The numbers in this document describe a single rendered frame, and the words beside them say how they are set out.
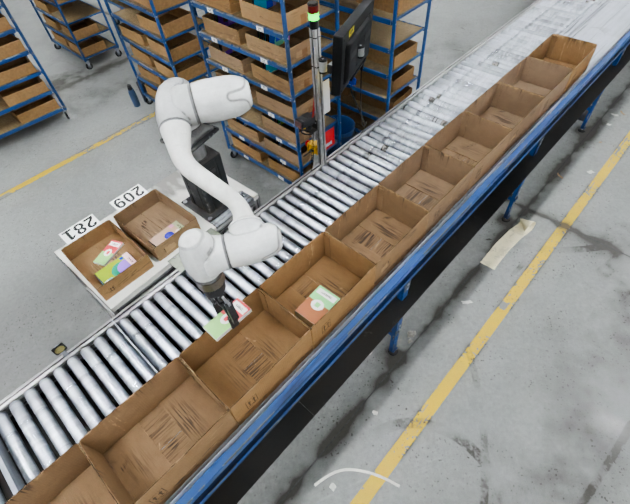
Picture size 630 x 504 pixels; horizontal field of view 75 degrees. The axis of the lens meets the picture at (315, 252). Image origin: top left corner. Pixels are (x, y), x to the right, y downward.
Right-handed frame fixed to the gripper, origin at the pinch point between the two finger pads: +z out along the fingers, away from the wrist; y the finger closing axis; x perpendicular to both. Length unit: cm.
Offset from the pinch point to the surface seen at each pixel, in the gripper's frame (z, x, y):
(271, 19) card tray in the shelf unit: -22, -141, 122
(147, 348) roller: 42, 25, 40
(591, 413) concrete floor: 117, -119, -128
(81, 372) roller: 42, 51, 53
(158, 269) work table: 42, -4, 75
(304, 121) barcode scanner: 8, -110, 68
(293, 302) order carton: 27.9, -29.5, 0.3
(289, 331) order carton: 28.1, -18.6, -8.2
